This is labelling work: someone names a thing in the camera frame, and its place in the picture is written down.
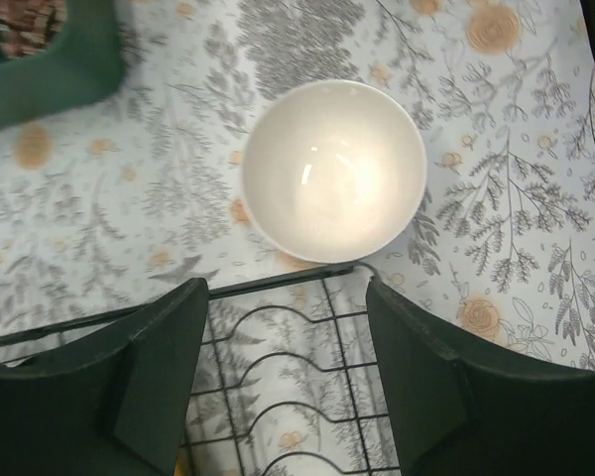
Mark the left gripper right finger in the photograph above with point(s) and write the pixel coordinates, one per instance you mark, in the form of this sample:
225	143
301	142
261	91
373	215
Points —
461	405

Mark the yellow bowl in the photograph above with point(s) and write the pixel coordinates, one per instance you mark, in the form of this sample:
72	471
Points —
179	469

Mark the green compartment organizer tray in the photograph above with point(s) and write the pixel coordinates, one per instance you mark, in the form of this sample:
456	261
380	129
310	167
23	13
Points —
56	55

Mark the black wire dish rack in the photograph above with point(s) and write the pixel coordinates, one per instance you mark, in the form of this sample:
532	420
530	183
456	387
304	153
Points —
286	381

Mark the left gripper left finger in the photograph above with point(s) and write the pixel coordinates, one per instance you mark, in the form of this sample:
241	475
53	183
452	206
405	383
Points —
110	403

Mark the plain white bowl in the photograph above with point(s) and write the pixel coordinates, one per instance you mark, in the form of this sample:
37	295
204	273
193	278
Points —
333	171

